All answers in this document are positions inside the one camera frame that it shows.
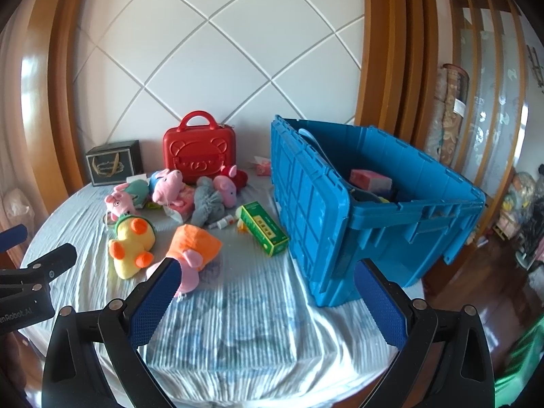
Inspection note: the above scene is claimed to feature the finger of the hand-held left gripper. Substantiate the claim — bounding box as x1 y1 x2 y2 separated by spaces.
0 243 78 292
0 224 28 256

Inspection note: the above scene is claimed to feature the green cloth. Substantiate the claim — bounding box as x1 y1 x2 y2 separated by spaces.
495 327 544 400

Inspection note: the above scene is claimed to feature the curved wooden frame edge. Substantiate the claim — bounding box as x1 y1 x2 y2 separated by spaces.
32 0 111 188

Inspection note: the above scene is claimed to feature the pink tissue packet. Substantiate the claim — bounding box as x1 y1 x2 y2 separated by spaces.
251 156 273 177

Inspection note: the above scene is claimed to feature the pink box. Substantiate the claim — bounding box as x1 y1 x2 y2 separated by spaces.
349 169 394 198

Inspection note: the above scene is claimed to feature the clear plastic bag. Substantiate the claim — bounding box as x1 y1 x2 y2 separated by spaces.
0 187 32 230

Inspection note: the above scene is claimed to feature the dark wall hanger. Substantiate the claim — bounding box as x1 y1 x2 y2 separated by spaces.
526 45 544 90

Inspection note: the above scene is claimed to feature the pig plush red dress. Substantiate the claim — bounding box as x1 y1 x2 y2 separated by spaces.
212 165 249 209

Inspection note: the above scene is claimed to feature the frosted glass wooden partition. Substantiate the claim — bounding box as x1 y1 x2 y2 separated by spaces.
446 0 532 239

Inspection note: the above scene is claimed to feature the wide wooden frame column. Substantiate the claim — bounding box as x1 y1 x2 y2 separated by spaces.
355 0 440 128

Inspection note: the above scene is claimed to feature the grey plush toy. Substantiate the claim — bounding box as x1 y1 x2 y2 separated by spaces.
190 177 226 228

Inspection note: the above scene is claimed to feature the green medicine box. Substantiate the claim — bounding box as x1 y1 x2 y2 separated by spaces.
236 201 290 259

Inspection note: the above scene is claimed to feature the blue plastic storage container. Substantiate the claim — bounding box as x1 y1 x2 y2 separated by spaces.
271 115 486 308

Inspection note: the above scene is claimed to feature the red toy suitcase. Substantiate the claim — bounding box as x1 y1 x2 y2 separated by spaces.
163 111 239 181

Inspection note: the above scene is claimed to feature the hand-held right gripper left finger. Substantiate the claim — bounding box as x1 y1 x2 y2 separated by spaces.
40 258 183 408

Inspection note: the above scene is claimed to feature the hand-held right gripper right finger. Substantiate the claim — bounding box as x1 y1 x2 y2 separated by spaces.
354 258 498 408

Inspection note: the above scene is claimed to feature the yellow duck plush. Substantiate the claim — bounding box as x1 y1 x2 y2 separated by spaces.
108 215 156 280

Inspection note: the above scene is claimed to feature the brown patterned rolled carpet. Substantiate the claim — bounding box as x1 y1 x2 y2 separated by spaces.
438 64 470 166

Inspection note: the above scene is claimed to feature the pale rolled carpet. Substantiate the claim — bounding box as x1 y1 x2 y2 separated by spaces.
425 98 445 158

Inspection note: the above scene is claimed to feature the pig plush green dress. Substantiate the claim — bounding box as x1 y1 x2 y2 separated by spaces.
105 178 150 222

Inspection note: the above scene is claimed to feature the dark gift box gold print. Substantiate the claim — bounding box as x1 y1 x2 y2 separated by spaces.
86 139 143 188

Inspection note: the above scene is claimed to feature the pile of household clutter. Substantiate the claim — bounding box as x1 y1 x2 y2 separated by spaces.
497 170 544 273

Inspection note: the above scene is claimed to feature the pig plush orange dress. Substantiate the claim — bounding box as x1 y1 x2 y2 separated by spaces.
147 224 223 300

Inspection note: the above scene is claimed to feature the pig plush blue dress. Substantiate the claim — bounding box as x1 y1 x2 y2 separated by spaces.
149 169 184 205

